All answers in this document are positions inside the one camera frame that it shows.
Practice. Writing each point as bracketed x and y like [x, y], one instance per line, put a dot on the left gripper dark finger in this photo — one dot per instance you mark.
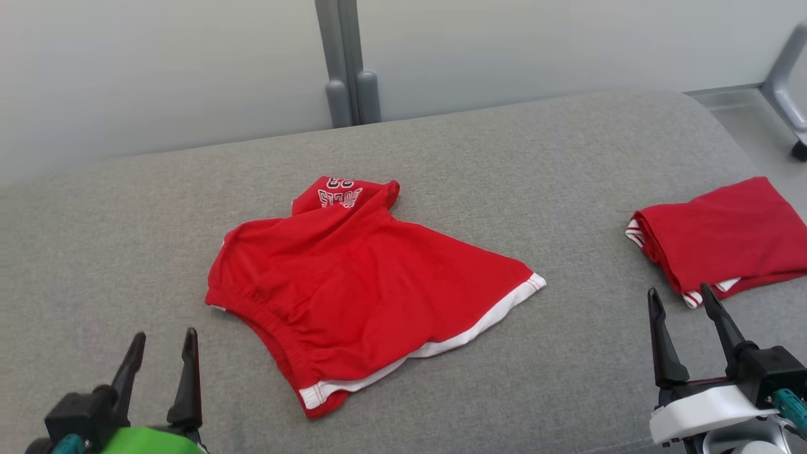
[129, 375]
[188, 397]

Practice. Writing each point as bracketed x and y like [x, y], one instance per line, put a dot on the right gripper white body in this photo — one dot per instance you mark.
[700, 410]

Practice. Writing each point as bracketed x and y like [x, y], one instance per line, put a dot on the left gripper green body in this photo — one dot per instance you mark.
[151, 441]

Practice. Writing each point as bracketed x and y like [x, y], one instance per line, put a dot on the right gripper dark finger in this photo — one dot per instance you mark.
[722, 328]
[667, 362]

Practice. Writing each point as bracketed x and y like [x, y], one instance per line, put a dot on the red jersey with white sleeves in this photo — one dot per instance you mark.
[725, 233]

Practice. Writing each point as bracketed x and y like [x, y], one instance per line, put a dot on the red shorts with white hem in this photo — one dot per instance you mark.
[353, 284]

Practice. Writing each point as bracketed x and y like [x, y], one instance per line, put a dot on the grey fabric sofa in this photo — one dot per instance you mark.
[126, 239]

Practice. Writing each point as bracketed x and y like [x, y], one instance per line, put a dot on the black chair caster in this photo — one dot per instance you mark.
[801, 151]

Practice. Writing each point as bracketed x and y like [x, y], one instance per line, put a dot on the grey chair leg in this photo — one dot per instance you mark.
[782, 69]

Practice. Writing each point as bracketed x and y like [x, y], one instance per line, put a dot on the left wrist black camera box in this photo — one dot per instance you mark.
[82, 413]

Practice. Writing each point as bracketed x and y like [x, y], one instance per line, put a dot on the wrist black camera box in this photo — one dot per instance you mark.
[82, 413]
[769, 372]

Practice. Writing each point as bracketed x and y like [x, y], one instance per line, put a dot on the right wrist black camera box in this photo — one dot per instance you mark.
[769, 372]

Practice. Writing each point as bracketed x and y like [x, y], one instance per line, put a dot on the grey partition base rail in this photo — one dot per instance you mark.
[725, 88]

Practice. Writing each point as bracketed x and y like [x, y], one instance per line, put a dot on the grey partition post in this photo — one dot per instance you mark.
[338, 104]
[369, 98]

